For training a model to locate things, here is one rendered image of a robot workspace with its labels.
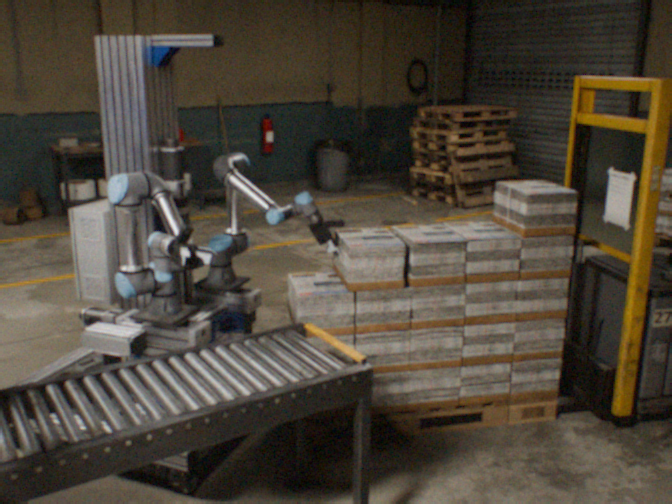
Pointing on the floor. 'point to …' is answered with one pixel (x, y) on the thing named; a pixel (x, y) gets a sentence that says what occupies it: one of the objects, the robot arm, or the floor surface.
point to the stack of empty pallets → (452, 122)
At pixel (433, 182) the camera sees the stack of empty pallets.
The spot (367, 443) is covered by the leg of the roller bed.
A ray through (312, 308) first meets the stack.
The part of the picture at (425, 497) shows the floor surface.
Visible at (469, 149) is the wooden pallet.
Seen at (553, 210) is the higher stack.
